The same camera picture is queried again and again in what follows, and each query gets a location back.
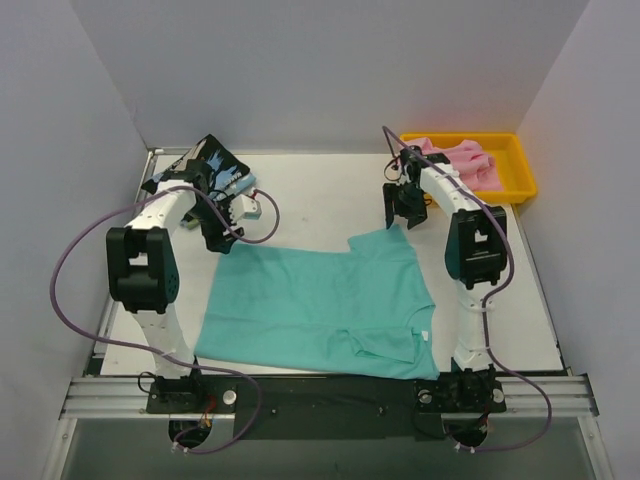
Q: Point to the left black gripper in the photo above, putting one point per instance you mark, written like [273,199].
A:
[218,233]

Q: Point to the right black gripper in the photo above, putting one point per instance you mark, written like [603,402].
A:
[406,201]

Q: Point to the teal t shirt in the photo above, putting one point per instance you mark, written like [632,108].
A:
[366,311]

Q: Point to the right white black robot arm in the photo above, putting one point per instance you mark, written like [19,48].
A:
[475,257]

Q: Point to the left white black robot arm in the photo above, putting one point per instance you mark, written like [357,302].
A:
[142,269]

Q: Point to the folded black printed t shirt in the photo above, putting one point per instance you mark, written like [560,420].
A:
[220,165]

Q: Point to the pink t shirt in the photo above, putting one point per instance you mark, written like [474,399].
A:
[477,168]

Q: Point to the yellow plastic tray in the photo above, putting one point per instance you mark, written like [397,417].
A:
[513,168]

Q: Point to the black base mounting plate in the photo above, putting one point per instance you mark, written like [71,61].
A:
[330,407]

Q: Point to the aluminium front rail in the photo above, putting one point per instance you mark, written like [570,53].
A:
[120,398]

